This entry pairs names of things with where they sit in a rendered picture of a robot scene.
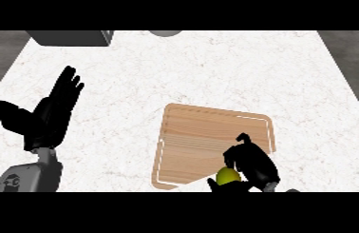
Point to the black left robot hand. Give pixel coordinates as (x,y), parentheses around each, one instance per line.
(52,116)

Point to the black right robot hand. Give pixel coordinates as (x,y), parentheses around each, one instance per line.
(253,162)

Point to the yellow-green pear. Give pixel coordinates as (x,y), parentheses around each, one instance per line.
(228,176)

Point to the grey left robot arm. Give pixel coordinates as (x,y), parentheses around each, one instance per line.
(32,176)

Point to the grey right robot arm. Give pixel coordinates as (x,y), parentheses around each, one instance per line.
(270,188)

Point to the wooden cutting board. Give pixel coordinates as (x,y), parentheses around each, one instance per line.
(205,141)

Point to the grey round pan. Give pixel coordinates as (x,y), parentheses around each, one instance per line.
(164,33)

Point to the dark grey box appliance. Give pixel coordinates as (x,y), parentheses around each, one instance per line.
(74,37)

